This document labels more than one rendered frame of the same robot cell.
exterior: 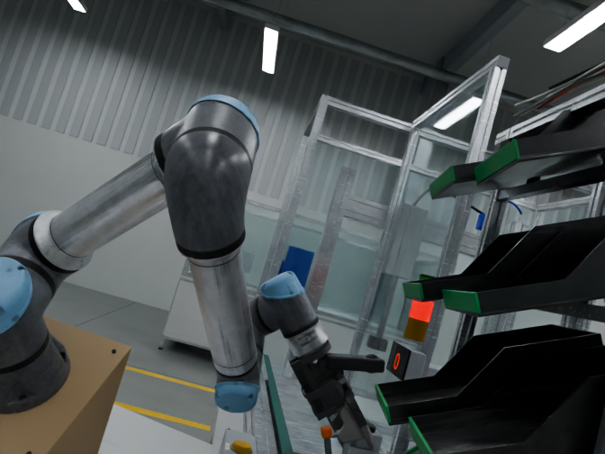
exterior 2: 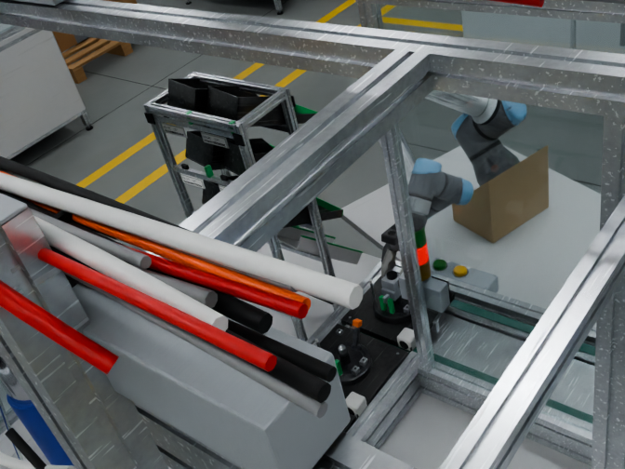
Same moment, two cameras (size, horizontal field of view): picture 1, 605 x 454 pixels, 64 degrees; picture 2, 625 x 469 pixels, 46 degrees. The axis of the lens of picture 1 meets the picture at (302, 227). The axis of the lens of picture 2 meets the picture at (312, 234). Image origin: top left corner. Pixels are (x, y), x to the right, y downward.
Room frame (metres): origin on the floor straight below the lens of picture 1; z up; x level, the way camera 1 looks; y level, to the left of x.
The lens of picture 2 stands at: (2.09, -1.33, 2.45)
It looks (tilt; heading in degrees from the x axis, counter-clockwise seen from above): 36 degrees down; 143
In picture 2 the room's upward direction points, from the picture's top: 15 degrees counter-clockwise
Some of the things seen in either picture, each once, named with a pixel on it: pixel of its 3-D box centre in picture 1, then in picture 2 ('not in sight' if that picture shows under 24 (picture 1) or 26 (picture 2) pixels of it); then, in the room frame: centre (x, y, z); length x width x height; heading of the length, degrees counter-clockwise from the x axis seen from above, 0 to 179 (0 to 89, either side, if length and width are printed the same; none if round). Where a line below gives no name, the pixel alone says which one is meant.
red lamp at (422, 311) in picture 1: (421, 309); not in sight; (1.16, -0.33, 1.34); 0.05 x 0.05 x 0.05
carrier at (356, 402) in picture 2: not in sight; (343, 355); (0.99, -0.48, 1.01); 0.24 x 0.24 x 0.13; 6
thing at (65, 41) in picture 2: not in sight; (96, 29); (-4.43, 1.78, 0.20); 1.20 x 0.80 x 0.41; 95
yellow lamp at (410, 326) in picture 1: (416, 330); not in sight; (1.16, -0.33, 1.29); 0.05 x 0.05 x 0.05
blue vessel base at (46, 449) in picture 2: not in sight; (56, 416); (0.44, -1.09, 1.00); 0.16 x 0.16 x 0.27
